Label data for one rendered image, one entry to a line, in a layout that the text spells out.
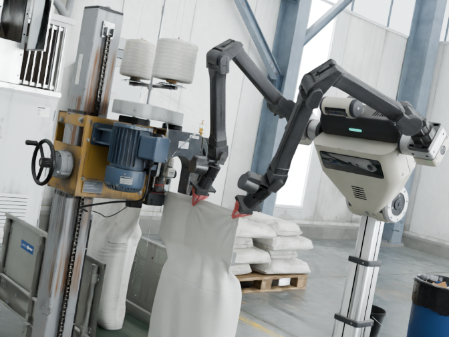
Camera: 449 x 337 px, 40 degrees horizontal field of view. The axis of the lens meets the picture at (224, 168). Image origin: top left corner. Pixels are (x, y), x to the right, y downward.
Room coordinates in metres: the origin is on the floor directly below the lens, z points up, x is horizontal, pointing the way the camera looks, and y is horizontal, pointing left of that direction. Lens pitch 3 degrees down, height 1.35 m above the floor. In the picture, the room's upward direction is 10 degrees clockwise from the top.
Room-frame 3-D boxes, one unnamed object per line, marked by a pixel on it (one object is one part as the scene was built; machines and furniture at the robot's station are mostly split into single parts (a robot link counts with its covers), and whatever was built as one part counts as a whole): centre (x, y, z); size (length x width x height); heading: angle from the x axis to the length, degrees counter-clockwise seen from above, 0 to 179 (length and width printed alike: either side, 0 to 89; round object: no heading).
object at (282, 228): (6.11, -0.51, 0.56); 0.67 x 0.43 x 0.15; 42
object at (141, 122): (2.31, 0.37, 1.35); 0.12 x 0.12 x 0.04
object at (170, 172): (2.56, 0.23, 1.14); 0.05 x 0.04 x 0.16; 132
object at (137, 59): (2.61, 0.44, 1.61); 0.15 x 0.14 x 0.17; 42
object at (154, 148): (2.27, 0.27, 1.25); 0.10 x 0.08 x 0.12; 157
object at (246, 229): (5.51, -0.22, 0.56); 0.66 x 0.42 x 0.15; 132
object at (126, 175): (2.31, 0.37, 1.21); 0.15 x 0.15 x 0.25
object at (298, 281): (5.87, -0.28, 0.07); 1.20 x 0.82 x 0.14; 134
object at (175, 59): (2.42, 0.26, 1.61); 0.17 x 0.17 x 0.17
